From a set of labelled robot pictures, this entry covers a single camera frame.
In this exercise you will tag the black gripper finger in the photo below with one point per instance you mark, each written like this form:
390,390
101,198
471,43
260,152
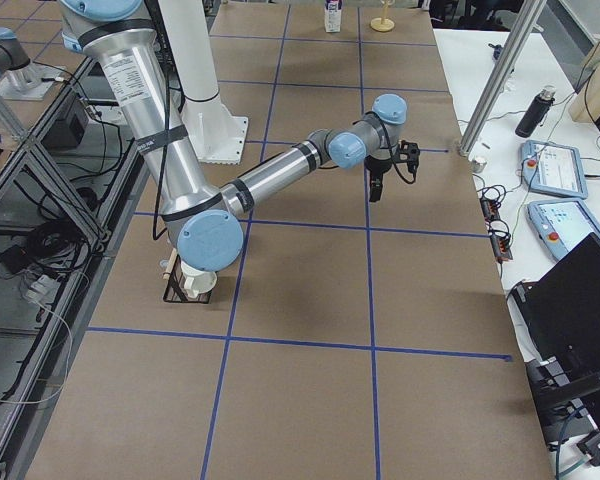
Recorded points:
375,192

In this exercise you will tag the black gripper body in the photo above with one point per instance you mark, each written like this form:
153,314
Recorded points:
378,165

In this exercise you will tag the white purple milk carton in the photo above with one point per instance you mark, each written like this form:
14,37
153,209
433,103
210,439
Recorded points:
332,16

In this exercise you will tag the white cup in rack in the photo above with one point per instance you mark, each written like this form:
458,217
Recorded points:
197,282

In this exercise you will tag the small white tape roll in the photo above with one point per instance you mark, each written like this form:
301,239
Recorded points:
478,164

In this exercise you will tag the wooden stand with round base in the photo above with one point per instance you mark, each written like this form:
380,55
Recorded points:
383,23

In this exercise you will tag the black water bottle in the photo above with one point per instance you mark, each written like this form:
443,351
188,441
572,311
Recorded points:
536,112

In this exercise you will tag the upper blue teach pendant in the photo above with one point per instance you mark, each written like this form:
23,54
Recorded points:
553,169

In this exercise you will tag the blue teach pendant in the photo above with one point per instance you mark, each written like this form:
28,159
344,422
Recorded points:
562,224
553,169

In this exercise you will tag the lower blue teach pendant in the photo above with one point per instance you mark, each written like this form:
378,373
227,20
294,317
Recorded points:
562,224

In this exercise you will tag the black laptop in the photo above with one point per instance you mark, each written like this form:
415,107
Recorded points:
564,309

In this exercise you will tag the black power adapter box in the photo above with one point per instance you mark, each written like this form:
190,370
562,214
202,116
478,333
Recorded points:
68,129

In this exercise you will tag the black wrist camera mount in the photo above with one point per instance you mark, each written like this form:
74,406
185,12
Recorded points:
408,153

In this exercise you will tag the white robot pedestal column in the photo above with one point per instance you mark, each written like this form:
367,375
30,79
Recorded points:
217,136

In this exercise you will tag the aluminium frame post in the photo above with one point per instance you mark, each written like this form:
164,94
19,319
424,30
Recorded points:
526,20

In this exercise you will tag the black wire cup rack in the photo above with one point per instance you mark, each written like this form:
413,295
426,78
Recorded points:
175,292

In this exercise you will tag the black monitor stand bracket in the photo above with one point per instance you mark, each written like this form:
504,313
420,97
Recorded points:
563,405

